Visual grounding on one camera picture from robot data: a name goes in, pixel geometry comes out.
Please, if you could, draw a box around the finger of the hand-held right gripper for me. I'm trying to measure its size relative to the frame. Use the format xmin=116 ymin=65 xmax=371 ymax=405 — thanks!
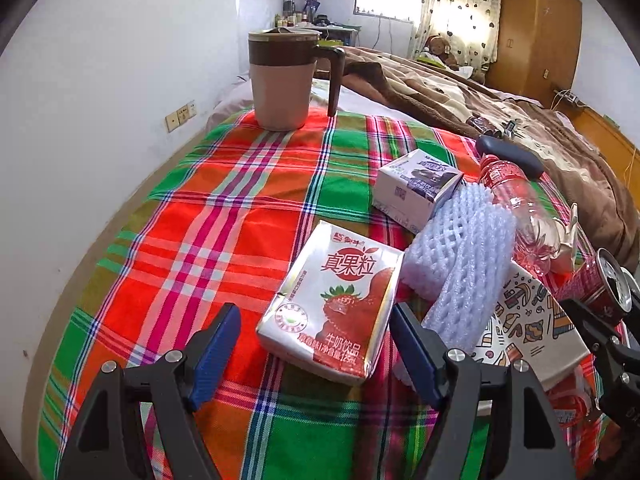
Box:
xmin=561 ymin=296 xmax=640 ymax=428

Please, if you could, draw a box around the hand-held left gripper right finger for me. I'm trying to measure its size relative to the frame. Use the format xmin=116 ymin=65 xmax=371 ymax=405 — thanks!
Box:
xmin=389 ymin=302 xmax=576 ymax=480

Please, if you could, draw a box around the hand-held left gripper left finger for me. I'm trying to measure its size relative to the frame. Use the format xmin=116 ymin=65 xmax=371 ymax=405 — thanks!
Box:
xmin=57 ymin=303 xmax=242 ymax=480

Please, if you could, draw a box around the red drink can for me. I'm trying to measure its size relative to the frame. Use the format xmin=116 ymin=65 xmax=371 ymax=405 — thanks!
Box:
xmin=552 ymin=247 xmax=638 ymax=326

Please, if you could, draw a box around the patterned paper cup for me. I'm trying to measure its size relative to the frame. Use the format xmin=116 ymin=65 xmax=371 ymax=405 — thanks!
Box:
xmin=470 ymin=260 xmax=593 ymax=391

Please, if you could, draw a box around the strawberry milk carton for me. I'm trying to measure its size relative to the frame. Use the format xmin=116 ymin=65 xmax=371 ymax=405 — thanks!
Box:
xmin=256 ymin=220 xmax=405 ymax=387

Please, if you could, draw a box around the white foam fruit net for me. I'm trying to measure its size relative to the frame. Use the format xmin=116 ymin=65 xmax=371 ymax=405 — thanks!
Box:
xmin=402 ymin=183 xmax=518 ymax=356

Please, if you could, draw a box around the white purple small box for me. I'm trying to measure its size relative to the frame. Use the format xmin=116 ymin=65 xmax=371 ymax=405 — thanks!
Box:
xmin=371 ymin=149 xmax=466 ymax=235

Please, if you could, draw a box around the colourful plaid cloth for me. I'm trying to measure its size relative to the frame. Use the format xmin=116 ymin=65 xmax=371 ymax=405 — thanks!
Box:
xmin=37 ymin=107 xmax=616 ymax=480

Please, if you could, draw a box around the clear bottle with red label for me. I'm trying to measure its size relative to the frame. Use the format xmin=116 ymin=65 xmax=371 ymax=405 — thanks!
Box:
xmin=479 ymin=154 xmax=563 ymax=278

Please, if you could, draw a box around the dark blue glasses case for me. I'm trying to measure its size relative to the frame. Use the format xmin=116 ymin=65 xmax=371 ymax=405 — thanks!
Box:
xmin=475 ymin=134 xmax=544 ymax=180

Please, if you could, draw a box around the wooden headboard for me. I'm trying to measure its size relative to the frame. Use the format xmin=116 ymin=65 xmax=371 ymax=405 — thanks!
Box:
xmin=565 ymin=100 xmax=640 ymax=186

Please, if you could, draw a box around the brown plush blanket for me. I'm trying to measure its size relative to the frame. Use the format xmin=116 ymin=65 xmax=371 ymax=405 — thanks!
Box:
xmin=312 ymin=46 xmax=640 ymax=271

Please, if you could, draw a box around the beige brown lidded mug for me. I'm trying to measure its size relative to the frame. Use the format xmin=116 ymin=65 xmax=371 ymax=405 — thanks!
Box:
xmin=248 ymin=27 xmax=347 ymax=132

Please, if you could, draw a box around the brown teddy bear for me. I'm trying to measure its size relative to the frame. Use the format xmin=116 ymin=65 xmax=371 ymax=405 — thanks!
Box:
xmin=422 ymin=35 xmax=461 ymax=68

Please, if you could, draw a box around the wooden wardrobe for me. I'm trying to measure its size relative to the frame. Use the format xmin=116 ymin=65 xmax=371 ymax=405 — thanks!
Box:
xmin=487 ymin=0 xmax=583 ymax=106

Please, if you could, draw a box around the cluster of toiletry bottles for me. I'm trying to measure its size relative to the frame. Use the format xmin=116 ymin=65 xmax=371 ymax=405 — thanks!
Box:
xmin=274 ymin=0 xmax=321 ymax=28

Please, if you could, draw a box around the patterned curtain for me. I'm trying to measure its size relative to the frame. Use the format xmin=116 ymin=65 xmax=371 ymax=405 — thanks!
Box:
xmin=412 ymin=0 xmax=502 ymax=68

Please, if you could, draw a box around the wall socket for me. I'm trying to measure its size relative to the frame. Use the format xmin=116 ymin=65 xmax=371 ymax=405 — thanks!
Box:
xmin=165 ymin=100 xmax=197 ymax=133

